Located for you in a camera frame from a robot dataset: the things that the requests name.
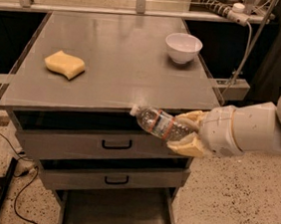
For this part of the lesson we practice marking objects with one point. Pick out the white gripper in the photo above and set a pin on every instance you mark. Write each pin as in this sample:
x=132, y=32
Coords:
x=218, y=129

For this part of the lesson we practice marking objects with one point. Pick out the clear plastic water bottle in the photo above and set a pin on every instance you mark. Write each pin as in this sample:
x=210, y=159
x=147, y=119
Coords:
x=161, y=124

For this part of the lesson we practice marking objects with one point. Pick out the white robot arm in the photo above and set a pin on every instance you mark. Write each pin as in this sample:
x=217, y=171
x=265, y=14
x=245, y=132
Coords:
x=257, y=128

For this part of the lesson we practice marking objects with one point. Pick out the grey middle drawer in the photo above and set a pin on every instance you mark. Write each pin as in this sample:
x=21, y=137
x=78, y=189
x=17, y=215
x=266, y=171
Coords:
x=114, y=173

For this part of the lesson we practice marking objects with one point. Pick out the grey top drawer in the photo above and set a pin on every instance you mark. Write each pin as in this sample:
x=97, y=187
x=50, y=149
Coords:
x=78, y=135

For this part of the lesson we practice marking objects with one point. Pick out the open grey bottom drawer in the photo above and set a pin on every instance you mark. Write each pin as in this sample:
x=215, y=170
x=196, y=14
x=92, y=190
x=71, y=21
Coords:
x=118, y=206

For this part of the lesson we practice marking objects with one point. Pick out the grey drawer cabinet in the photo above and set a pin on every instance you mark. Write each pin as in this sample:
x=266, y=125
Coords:
x=126, y=63

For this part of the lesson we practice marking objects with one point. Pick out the white ceramic bowl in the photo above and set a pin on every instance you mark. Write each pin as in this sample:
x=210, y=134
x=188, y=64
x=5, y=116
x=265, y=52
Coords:
x=182, y=48

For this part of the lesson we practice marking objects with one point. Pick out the white power strip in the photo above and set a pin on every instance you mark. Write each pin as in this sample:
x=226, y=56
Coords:
x=234, y=13

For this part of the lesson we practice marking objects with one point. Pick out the yellow sponge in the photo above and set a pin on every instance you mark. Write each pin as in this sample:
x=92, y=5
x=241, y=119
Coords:
x=64, y=64

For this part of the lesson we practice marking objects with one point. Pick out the grey metal side bracket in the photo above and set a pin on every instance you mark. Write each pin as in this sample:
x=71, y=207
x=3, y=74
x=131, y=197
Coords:
x=225, y=92

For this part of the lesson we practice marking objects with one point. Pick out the black top drawer handle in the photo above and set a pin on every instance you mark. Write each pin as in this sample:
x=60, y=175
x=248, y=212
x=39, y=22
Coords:
x=113, y=145

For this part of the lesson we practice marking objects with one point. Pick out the black drawer handle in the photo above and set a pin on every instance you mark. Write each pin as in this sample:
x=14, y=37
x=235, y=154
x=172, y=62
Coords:
x=113, y=145
x=116, y=180

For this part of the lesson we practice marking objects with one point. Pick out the black middle drawer handle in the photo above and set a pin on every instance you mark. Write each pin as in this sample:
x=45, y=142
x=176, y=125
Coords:
x=116, y=180

